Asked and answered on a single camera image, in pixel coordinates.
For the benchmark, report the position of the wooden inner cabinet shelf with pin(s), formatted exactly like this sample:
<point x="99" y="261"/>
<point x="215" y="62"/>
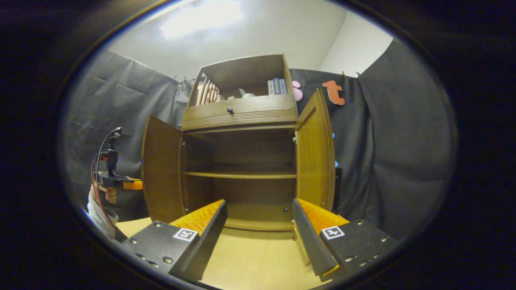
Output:
<point x="242" y="175"/>

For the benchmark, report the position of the wooden cabinet door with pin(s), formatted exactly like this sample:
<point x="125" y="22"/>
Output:
<point x="314" y="161"/>
<point x="161" y="169"/>

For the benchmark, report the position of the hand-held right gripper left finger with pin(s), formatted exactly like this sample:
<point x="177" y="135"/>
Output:
<point x="201" y="249"/>

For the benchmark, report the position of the wooden double-door shoe cabinet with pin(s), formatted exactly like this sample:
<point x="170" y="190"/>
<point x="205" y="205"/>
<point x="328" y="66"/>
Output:
<point x="242" y="149"/>

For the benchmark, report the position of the wooden cabinet drawer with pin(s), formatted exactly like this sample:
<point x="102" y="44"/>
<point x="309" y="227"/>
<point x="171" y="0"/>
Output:
<point x="258" y="105"/>

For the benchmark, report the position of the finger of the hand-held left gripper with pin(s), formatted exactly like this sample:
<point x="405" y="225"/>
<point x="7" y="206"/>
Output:
<point x="132" y="185"/>

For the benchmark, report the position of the black backdrop cloth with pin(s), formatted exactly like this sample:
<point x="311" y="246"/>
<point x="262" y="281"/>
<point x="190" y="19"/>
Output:
<point x="403" y="141"/>

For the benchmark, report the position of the dark blue book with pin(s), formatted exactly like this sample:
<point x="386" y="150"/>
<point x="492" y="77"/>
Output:
<point x="276" y="86"/>

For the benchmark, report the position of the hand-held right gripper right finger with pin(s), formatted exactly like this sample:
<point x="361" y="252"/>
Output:
<point x="310" y="241"/>

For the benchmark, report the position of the light blue book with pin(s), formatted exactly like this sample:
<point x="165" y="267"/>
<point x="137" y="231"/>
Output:
<point x="283" y="86"/>

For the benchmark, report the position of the grey spine book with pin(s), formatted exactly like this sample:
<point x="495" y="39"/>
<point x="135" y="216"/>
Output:
<point x="271" y="88"/>

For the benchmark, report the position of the white figurine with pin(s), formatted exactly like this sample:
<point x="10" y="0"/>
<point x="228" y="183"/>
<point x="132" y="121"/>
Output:
<point x="246" y="94"/>

